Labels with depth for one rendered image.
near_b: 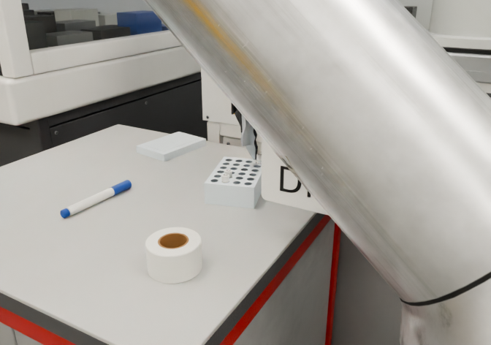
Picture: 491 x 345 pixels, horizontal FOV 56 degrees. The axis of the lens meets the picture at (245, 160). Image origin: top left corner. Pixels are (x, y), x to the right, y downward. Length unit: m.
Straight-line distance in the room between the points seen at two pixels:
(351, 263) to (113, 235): 0.57
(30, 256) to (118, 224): 0.13
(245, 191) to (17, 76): 0.61
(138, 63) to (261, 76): 1.21
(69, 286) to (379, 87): 0.50
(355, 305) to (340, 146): 0.96
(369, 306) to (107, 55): 0.91
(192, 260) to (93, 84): 0.78
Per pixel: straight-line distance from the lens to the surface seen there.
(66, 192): 0.86
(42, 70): 1.17
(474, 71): 0.87
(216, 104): 1.05
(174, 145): 0.99
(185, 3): 0.20
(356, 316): 1.15
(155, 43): 1.45
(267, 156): 0.62
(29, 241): 0.73
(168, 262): 0.57
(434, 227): 0.18
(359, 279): 1.09
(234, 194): 0.74
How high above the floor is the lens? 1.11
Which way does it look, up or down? 22 degrees down
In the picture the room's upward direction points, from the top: straight up
